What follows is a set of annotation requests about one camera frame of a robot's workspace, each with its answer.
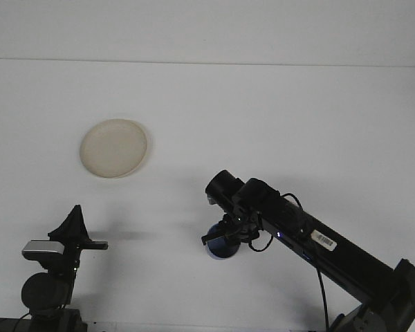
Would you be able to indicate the pale round plate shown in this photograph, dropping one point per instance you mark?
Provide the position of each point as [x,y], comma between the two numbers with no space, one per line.
[114,148]

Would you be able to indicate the pale blue cup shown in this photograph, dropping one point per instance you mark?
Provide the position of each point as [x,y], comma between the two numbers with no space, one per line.
[223,250]

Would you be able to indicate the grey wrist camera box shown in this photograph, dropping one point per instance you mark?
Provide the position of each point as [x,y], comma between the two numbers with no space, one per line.
[41,247]
[211,199]

